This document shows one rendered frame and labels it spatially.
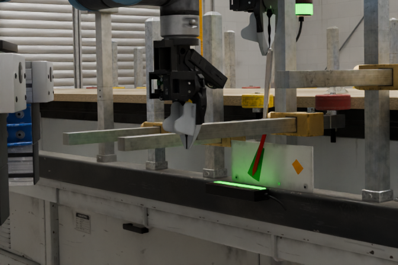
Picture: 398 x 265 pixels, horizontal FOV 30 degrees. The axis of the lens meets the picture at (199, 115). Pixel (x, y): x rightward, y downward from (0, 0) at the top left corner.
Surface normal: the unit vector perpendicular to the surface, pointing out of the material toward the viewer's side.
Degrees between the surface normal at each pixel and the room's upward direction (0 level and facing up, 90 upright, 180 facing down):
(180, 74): 90
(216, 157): 90
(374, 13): 90
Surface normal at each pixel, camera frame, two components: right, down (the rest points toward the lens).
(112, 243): -0.77, 0.05
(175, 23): -0.23, 0.05
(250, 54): 0.58, 0.03
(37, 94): 0.10, 0.05
